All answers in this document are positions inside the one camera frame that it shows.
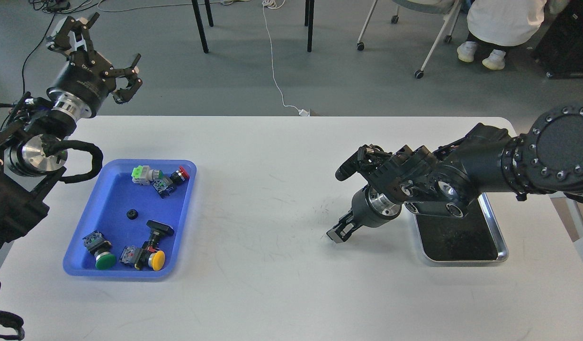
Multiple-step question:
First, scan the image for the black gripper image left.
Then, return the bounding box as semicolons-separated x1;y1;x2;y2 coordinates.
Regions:
46;12;143;119

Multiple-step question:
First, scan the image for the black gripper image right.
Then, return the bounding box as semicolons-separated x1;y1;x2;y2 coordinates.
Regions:
326;187;402;243

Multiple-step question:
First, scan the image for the small black gear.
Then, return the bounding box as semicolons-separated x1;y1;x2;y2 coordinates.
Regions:
126;209;138;220

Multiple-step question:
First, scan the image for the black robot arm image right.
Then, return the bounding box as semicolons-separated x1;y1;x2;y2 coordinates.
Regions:
327;101;583;242

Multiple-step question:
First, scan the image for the silver metal tray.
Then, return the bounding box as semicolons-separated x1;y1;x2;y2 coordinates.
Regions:
414;194;509;266

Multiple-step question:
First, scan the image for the blue plastic tray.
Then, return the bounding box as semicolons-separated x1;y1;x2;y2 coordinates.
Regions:
63;158;197;280

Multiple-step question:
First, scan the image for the black table leg left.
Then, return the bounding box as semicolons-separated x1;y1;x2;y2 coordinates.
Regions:
191;0;214;54

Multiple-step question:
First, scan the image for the black table leg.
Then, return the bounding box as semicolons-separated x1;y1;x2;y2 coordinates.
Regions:
304;0;315;53
191;0;214;54

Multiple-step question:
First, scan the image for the black square push button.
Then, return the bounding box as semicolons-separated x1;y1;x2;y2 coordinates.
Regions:
143;220;175;250

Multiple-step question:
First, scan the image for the green mushroom push button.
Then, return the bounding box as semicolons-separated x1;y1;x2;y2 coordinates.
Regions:
82;230;117;270

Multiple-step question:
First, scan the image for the black table leg right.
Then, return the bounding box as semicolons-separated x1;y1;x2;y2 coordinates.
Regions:
304;0;315;53

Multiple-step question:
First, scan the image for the white office chair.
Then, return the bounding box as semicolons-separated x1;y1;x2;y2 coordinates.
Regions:
350;0;460;87

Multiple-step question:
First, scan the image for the person in white top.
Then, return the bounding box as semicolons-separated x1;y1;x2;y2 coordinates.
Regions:
457;0;569;71

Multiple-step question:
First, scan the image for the green white push button switch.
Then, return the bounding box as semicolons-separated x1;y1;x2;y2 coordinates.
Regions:
131;165;163;185

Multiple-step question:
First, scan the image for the red push button switch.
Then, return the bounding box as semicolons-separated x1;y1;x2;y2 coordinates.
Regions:
151;166;190;198

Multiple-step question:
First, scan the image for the white power cable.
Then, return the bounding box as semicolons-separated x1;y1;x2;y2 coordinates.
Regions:
261;0;310;117

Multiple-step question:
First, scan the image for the yellow push button switch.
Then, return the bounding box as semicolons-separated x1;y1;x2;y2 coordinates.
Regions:
118;245;166;270

